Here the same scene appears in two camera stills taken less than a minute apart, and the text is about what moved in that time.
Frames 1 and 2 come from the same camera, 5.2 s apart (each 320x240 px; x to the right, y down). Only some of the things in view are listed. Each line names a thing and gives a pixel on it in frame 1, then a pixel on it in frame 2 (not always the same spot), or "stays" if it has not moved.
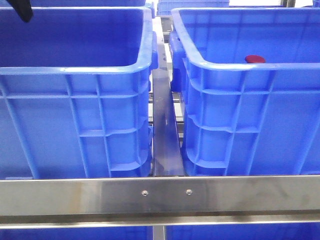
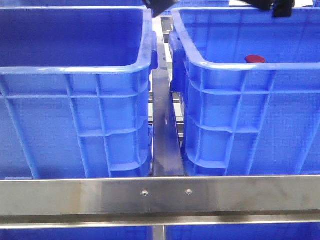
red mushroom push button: [254, 59] stays
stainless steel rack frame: [168, 199] stays
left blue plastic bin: [75, 92] stays
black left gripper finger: [23, 8] -> [158, 7]
